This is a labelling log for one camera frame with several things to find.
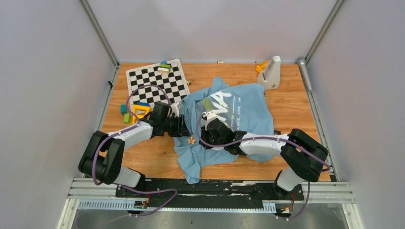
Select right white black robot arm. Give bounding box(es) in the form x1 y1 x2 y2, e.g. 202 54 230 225
197 112 331 199

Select blue toy block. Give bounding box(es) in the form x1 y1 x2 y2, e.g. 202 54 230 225
136 101 150 107

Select orange plastic piece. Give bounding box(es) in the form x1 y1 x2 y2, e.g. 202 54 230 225
256 60 269 73

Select teal toy block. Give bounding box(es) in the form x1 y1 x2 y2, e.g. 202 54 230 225
120 104 127 115

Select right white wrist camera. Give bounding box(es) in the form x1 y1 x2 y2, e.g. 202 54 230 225
202 111 218 125

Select green toy block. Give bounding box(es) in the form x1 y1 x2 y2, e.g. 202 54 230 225
123 113 131 124

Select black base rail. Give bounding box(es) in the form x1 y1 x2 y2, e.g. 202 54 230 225
115 178 304 209

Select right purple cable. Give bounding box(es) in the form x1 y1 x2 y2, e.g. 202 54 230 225
196 112 331 221

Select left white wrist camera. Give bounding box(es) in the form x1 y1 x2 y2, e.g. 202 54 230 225
170 102 182 117

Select stacked toy blocks on checkerboard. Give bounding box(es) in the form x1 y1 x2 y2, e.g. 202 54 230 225
158 61 171 75

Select black white checkerboard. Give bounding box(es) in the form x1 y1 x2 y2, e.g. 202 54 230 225
126 59 190 108

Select yellow triangle toy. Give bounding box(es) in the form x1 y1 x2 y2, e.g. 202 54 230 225
131 104 151 124

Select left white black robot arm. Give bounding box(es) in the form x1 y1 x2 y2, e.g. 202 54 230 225
78 102 191 197

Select white wedge stand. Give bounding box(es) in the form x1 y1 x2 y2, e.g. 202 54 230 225
257 56 281 90

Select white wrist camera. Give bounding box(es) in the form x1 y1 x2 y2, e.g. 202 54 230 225
170 102 182 117
202 111 218 125

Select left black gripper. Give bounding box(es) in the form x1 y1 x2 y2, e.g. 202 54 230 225
160 114 192 137

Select light blue printed t-shirt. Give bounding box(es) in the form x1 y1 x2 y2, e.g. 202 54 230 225
174 77 274 184

